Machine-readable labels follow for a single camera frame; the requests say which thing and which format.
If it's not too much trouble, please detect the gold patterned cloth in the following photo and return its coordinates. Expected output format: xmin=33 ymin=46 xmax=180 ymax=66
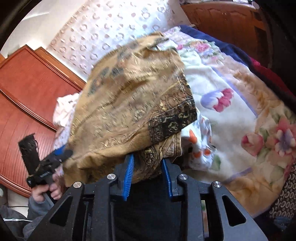
xmin=63 ymin=32 xmax=197 ymax=186

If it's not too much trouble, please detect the grey sleeve left forearm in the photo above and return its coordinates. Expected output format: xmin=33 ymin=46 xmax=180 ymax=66
xmin=23 ymin=196 xmax=54 ymax=240

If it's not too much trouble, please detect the left hand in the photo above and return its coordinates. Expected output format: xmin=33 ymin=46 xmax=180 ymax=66
xmin=32 ymin=174 xmax=63 ymax=203

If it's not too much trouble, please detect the orange print white cloth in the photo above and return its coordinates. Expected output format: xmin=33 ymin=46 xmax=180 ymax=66
xmin=53 ymin=93 xmax=216 ymax=171

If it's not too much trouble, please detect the red wooden wardrobe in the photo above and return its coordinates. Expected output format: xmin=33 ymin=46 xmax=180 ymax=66
xmin=1 ymin=45 xmax=85 ymax=197

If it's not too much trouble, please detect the floral bed blanket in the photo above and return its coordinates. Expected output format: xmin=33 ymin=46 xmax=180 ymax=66
xmin=160 ymin=27 xmax=295 ymax=217

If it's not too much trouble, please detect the circle pattern lace curtain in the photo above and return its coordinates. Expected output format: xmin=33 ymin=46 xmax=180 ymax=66
xmin=47 ymin=1 xmax=190 ymax=80

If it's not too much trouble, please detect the wooden sideboard cabinet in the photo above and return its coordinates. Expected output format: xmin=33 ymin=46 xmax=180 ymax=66
xmin=181 ymin=1 xmax=273 ymax=68

